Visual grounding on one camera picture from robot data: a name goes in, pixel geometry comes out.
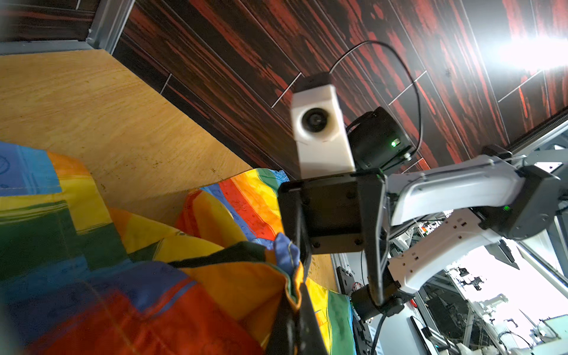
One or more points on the rainbow striped zip jacket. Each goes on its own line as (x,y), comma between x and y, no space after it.
(78,277)

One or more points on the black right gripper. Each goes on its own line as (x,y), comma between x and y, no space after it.
(337,214)

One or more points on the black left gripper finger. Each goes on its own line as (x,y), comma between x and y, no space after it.
(296,332)

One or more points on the aluminium frame post right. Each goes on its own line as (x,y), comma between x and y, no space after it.
(108,24)

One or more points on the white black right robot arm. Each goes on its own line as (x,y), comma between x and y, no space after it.
(489,200)

